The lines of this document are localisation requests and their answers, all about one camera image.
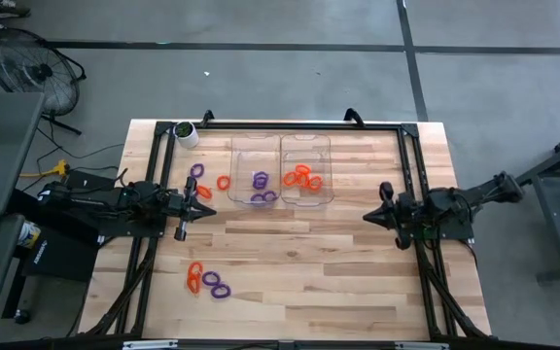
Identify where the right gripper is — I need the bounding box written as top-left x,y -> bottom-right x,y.
363,181 -> 420,251

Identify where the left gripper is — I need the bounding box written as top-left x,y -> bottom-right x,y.
165,175 -> 217,243

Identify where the white plant pot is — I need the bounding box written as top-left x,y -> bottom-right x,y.
173,121 -> 200,150

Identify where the clear plastic bin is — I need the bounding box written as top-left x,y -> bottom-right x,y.
279,133 -> 334,206
227,133 -> 282,205

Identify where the black controller box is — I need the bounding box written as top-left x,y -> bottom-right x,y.
63,168 -> 119,193

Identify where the black Trossen case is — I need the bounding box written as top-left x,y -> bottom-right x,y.
19,226 -> 100,284

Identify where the white yellow can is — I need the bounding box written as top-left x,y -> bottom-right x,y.
16,221 -> 43,250

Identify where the grey metal stand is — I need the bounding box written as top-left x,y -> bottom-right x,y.
515,123 -> 560,284

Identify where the black desk leg caster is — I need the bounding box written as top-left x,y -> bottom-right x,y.
1,271 -> 36,326

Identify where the black floor fan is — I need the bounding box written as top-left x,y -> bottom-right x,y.
0,26 -> 88,136

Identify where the black metal table frame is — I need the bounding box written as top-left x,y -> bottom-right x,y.
78,107 -> 493,341

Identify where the black floor cable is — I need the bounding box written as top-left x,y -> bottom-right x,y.
34,114 -> 126,161

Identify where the silver aluminium bracket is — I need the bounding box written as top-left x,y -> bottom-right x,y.
395,341 -> 451,350
122,338 -> 180,350

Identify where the yellow plug cable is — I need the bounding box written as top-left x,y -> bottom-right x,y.
18,159 -> 71,179

